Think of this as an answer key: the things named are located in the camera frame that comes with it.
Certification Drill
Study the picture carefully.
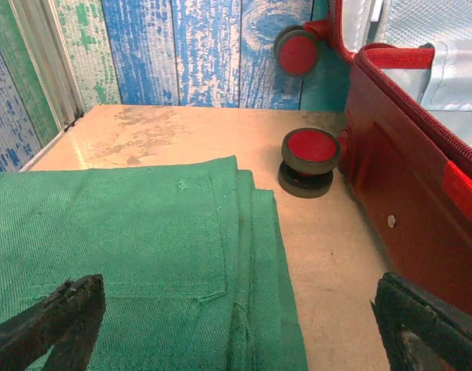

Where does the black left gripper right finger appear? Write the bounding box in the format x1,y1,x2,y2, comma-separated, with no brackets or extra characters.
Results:
370,272,472,371

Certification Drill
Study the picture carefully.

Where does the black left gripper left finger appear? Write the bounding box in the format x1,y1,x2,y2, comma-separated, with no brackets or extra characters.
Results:
0,274,107,371

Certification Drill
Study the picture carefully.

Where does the red hard-shell suitcase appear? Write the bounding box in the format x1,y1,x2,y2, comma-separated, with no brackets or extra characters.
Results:
273,0,472,324

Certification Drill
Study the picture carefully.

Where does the green folded cloth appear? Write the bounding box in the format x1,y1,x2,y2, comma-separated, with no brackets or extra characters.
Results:
0,155,309,371

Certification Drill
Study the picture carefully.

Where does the aluminium table edge rail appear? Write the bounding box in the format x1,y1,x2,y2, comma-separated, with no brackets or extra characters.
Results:
19,119,84,173

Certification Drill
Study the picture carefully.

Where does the aluminium frame post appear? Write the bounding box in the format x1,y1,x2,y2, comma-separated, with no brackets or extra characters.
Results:
7,0,85,134

